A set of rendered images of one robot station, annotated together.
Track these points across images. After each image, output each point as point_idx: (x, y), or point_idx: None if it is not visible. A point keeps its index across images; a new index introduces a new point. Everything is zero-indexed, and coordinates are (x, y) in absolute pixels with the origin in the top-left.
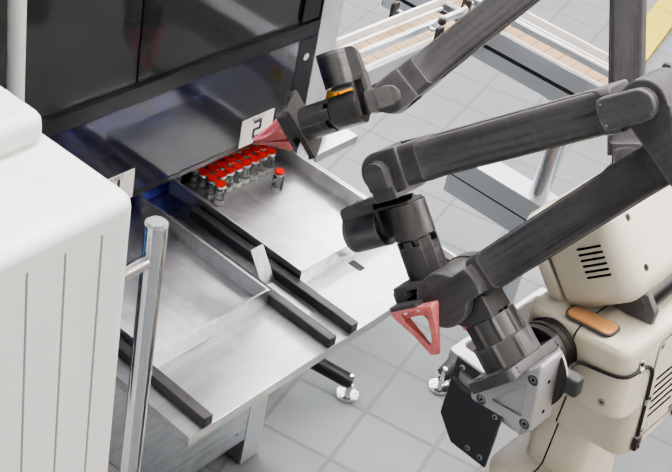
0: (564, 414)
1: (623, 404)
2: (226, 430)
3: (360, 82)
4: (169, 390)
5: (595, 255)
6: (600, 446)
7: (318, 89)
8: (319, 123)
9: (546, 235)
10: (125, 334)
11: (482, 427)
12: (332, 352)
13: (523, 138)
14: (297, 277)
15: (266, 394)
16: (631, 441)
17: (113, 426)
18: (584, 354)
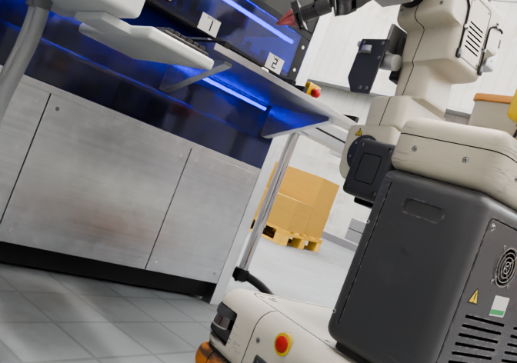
0: (418, 53)
1: (453, 3)
2: (210, 262)
3: None
4: (211, 40)
5: None
6: (438, 58)
7: (304, 73)
8: (308, 6)
9: None
10: (197, 38)
11: (370, 69)
12: (292, 91)
13: None
14: None
15: (257, 71)
16: (455, 50)
17: (160, 182)
18: None
